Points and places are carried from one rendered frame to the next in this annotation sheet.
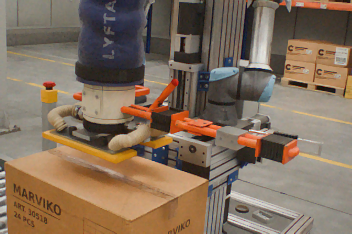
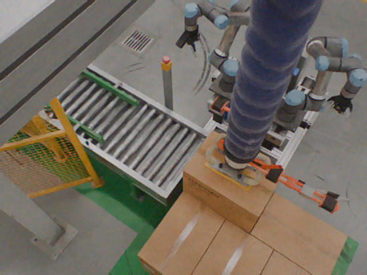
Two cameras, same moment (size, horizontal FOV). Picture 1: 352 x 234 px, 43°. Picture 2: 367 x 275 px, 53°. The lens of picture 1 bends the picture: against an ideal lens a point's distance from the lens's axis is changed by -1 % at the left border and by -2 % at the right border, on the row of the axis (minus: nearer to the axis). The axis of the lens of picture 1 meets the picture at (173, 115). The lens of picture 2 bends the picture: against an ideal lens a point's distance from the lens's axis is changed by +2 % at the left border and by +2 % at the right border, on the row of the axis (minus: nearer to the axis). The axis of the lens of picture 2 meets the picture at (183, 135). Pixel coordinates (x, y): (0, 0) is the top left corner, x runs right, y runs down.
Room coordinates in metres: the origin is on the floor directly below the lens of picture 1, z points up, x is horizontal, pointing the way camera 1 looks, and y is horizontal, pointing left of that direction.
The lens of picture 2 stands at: (0.42, 0.61, 3.27)
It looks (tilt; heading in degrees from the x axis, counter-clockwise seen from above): 60 degrees down; 358
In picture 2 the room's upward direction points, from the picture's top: straight up
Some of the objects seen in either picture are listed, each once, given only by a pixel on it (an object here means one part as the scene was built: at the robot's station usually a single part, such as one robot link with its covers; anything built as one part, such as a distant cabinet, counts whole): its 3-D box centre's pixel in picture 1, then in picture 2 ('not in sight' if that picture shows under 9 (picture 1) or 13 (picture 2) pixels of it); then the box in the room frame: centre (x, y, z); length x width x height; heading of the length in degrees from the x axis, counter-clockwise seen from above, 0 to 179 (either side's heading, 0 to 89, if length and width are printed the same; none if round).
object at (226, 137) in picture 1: (231, 137); (307, 192); (1.21, -0.16, 1.18); 0.07 x 0.07 x 0.04; 55
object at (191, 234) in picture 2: not in sight; (239, 251); (1.04, 0.15, 0.34); 1.20 x 1.00 x 0.40; 54
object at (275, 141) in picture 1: (276, 148); (328, 203); (1.12, -0.27, 1.18); 0.08 x 0.07 x 0.05; 55
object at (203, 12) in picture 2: not in sight; (206, 8); (2.13, 0.43, 1.79); 0.11 x 0.11 x 0.08; 37
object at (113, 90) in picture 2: not in sight; (72, 61); (2.79, 1.60, 0.60); 1.60 x 0.10 x 0.09; 54
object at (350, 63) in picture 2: not in sight; (350, 65); (1.64, -0.28, 1.82); 0.11 x 0.11 x 0.08; 81
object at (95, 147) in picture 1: (87, 139); (229, 171); (1.39, 0.27, 1.08); 0.34 x 0.10 x 0.05; 55
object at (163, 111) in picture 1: (169, 119); (274, 173); (1.33, 0.01, 1.18); 0.10 x 0.08 x 0.06; 145
